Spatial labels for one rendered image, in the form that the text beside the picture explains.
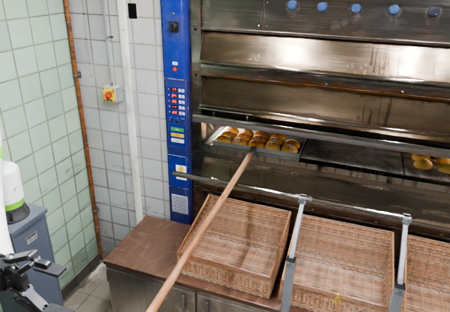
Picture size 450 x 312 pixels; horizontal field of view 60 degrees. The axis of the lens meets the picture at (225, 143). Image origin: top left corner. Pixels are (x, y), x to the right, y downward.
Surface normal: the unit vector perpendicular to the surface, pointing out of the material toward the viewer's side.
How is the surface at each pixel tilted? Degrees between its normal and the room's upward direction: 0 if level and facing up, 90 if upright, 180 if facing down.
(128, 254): 0
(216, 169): 70
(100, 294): 0
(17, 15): 90
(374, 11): 90
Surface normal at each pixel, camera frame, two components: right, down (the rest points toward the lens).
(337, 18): -0.33, 0.37
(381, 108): -0.31, 0.04
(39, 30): 0.94, 0.15
